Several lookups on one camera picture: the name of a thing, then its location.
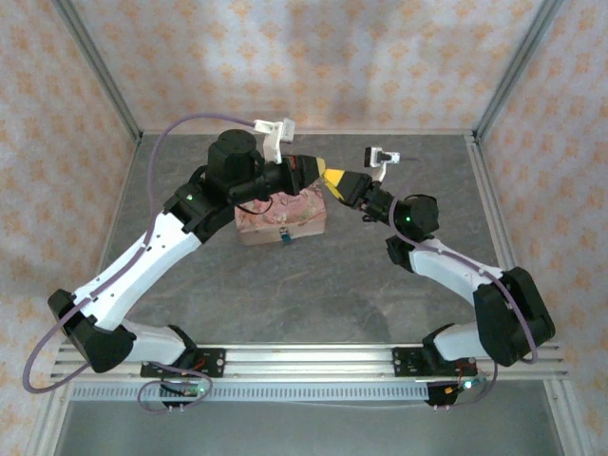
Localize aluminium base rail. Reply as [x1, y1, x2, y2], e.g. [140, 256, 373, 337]
[49, 344, 569, 382]

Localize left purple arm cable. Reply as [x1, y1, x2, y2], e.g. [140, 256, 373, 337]
[22, 112, 260, 413]

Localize grey slotted cable duct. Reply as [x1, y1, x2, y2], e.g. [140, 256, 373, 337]
[70, 382, 431, 403]

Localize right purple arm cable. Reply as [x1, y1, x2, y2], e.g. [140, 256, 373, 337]
[389, 197, 541, 409]

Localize pink floral wooden box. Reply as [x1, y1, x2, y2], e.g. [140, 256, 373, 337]
[235, 182, 328, 247]

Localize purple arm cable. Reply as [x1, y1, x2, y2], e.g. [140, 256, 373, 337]
[389, 197, 541, 409]
[22, 112, 260, 413]

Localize controller board with green light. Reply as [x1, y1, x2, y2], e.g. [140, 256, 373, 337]
[161, 382, 213, 399]
[444, 377, 488, 396]

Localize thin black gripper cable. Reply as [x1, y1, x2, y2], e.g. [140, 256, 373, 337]
[236, 197, 274, 217]

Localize aluminium frame post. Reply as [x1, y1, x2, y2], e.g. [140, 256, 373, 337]
[473, 0, 566, 142]
[51, 0, 143, 144]

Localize aluminium frame crossbar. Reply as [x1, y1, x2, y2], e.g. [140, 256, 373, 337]
[138, 126, 477, 138]

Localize aluminium side frame rail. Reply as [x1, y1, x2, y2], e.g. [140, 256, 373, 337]
[74, 137, 143, 346]
[465, 134, 542, 344]

